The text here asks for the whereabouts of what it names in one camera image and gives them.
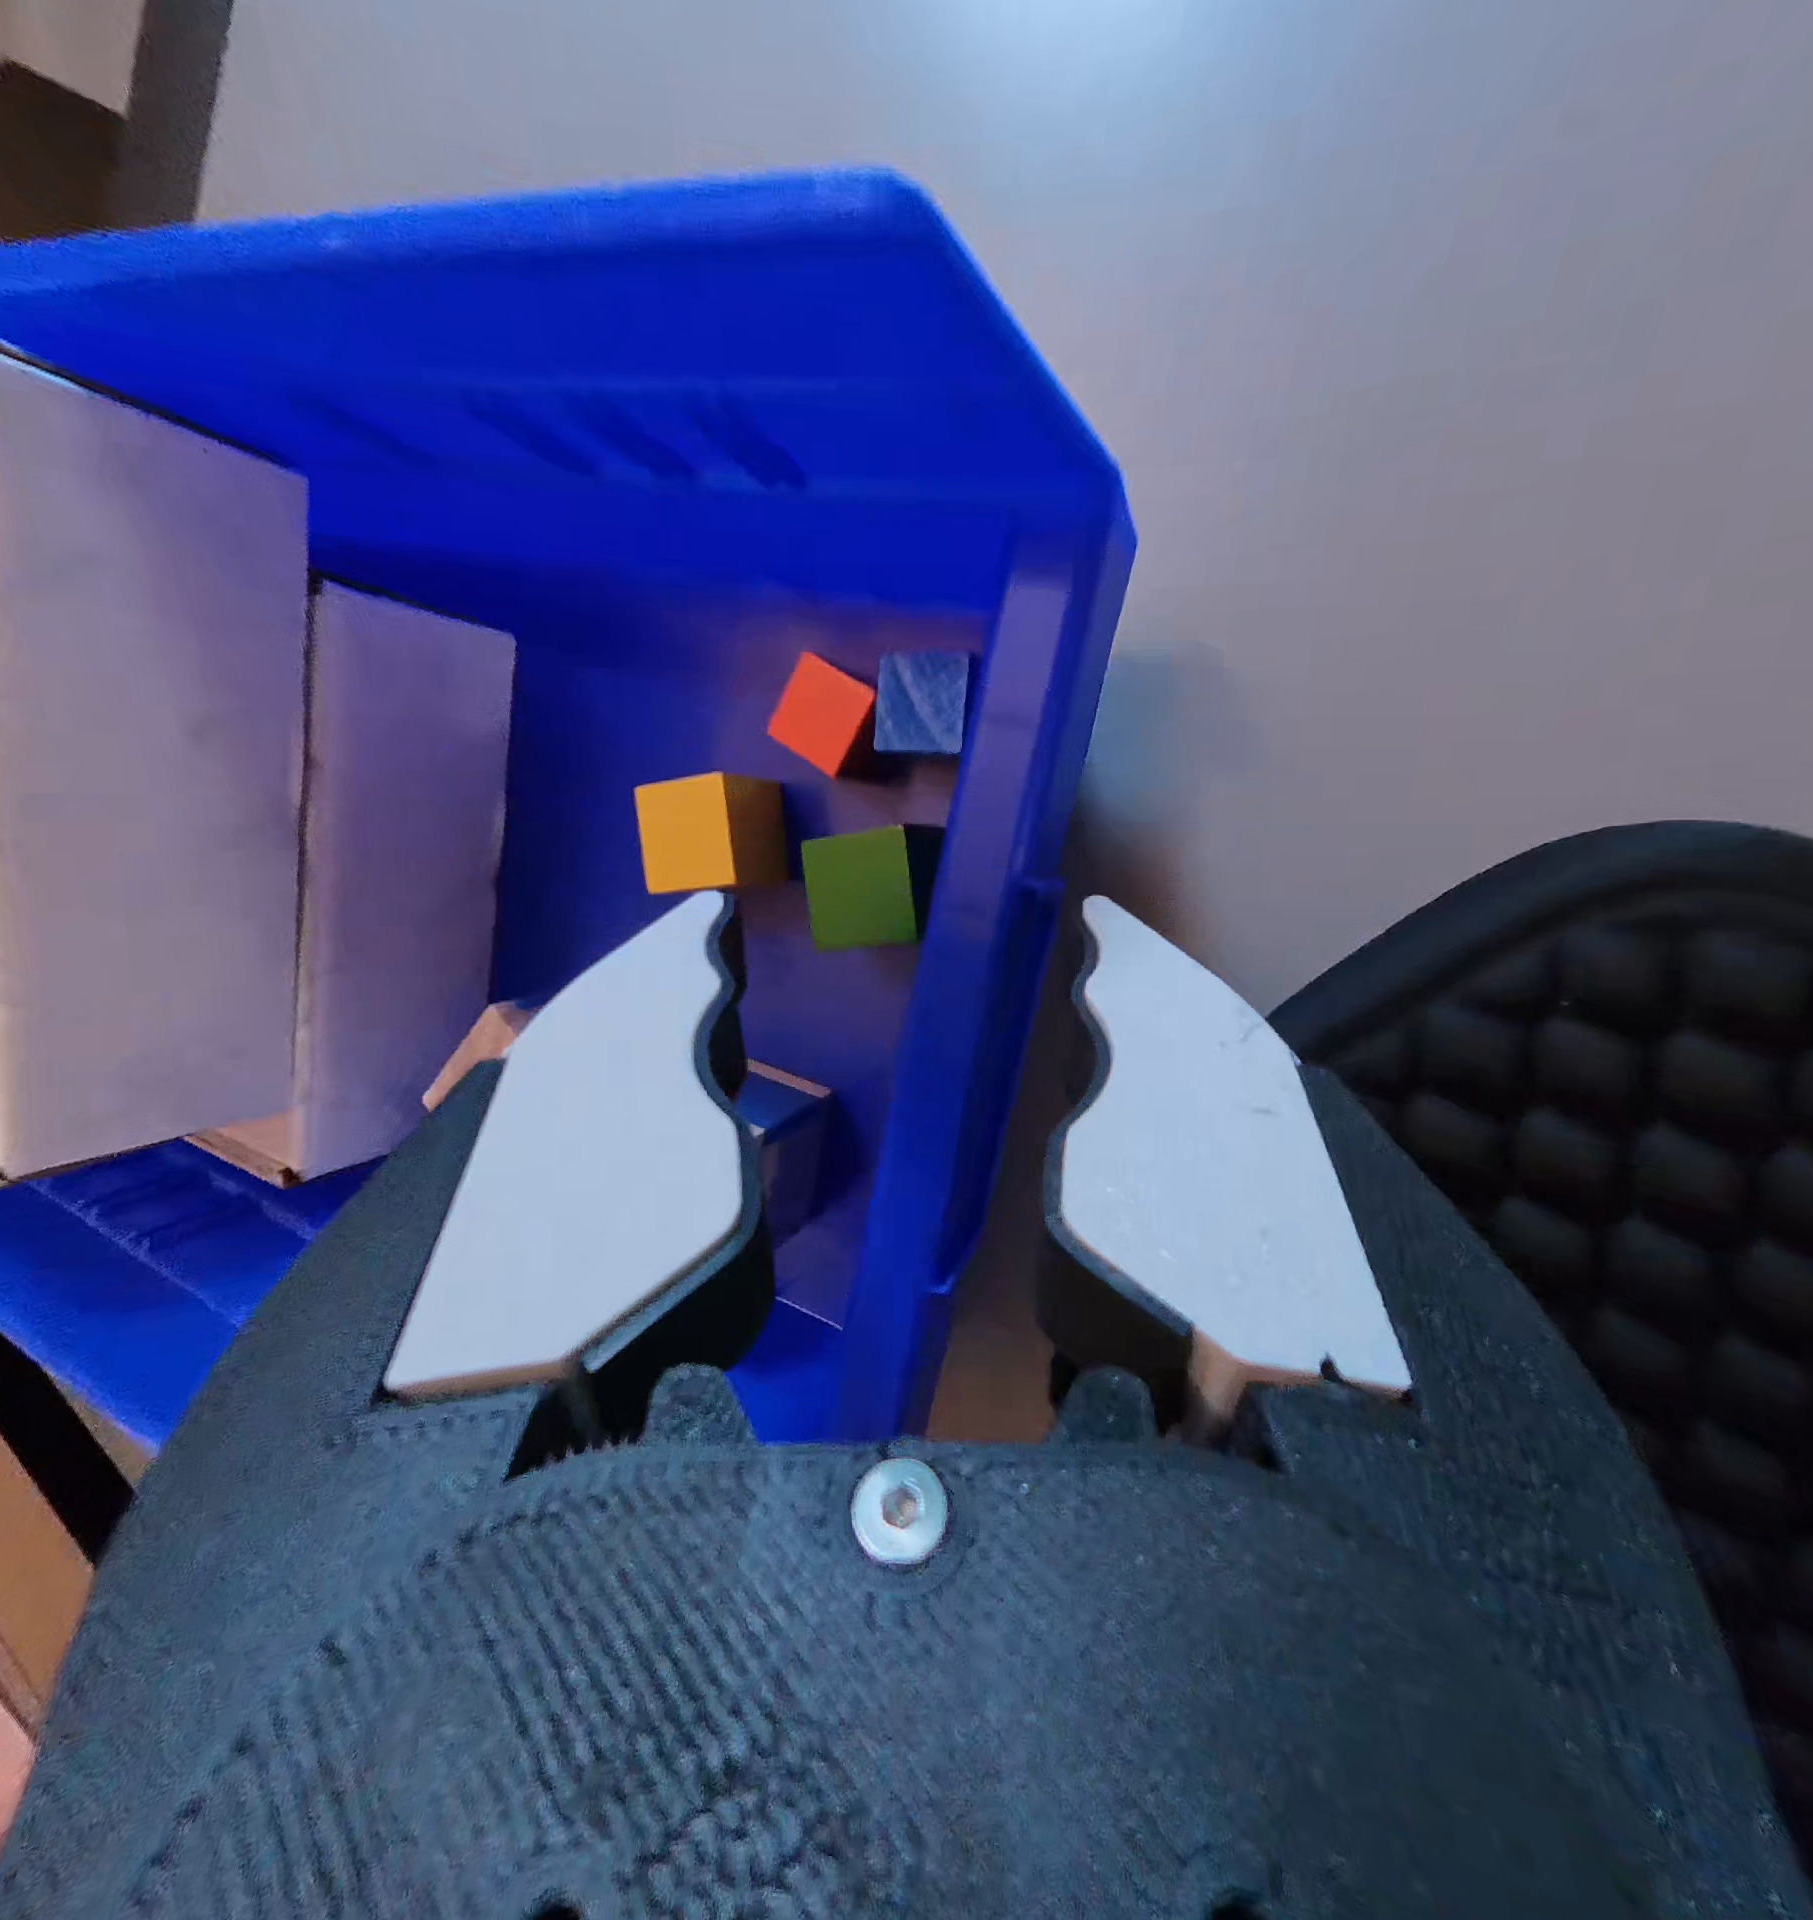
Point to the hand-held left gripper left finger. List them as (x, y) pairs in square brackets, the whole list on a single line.
[(576, 1185)]

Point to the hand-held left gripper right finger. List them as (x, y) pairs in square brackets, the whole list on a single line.
[(1220, 1185)]

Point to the dark wooden cube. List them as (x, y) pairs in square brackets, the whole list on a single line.
[(791, 1155)]

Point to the yellow wooden cube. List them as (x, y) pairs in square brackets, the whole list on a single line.
[(704, 832)]

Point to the green wooden cube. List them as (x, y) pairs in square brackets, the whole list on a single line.
[(862, 888)]

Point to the orange wooden cube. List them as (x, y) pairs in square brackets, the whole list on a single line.
[(819, 708)]

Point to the blue wooden cube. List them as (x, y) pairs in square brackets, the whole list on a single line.
[(922, 703)]

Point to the white cardboard box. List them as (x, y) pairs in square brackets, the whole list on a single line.
[(126, 750)]

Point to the blue plastic bin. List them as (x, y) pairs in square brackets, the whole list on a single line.
[(621, 391)]

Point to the black quilted seat cushion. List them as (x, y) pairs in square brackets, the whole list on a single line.
[(1625, 1200)]

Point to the tan cardboard piece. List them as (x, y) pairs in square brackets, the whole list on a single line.
[(6, 1515)]

